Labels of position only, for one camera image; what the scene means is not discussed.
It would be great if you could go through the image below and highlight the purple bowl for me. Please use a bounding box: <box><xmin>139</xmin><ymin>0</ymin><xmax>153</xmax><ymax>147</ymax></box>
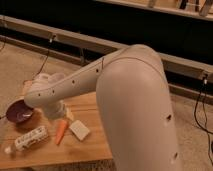
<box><xmin>6</xmin><ymin>100</ymin><xmax>33</xmax><ymax>123</ymax></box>

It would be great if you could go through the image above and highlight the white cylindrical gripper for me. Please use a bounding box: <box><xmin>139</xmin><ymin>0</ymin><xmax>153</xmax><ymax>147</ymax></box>
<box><xmin>43</xmin><ymin>101</ymin><xmax>74</xmax><ymax>121</ymax></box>

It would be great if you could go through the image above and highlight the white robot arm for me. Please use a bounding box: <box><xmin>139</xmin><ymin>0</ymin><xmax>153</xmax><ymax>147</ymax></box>
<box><xmin>24</xmin><ymin>44</ymin><xmax>182</xmax><ymax>171</ymax></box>

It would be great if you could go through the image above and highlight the orange carrot-like pepper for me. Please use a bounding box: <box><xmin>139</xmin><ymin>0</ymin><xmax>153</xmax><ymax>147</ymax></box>
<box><xmin>55</xmin><ymin>120</ymin><xmax>68</xmax><ymax>145</ymax></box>

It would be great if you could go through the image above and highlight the white sponge block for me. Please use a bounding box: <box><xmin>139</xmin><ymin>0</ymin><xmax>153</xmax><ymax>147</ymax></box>
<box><xmin>69</xmin><ymin>120</ymin><xmax>90</xmax><ymax>141</ymax></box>

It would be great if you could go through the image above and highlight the wooden table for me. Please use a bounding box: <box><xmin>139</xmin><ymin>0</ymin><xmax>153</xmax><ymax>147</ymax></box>
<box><xmin>0</xmin><ymin>93</ymin><xmax>112</xmax><ymax>169</ymax></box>

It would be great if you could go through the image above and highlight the black cable on right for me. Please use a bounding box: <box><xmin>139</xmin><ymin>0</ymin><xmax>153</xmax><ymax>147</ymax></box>
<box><xmin>193</xmin><ymin>74</ymin><xmax>213</xmax><ymax>164</ymax></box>

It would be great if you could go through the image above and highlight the small clear glass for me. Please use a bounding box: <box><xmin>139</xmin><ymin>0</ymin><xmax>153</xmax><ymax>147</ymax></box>
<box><xmin>4</xmin><ymin>144</ymin><xmax>16</xmax><ymax>156</ymax></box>

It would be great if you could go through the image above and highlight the grey metal rail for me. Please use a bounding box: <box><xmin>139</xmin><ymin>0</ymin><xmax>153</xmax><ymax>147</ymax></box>
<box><xmin>0</xmin><ymin>14</ymin><xmax>213</xmax><ymax>83</ymax></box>

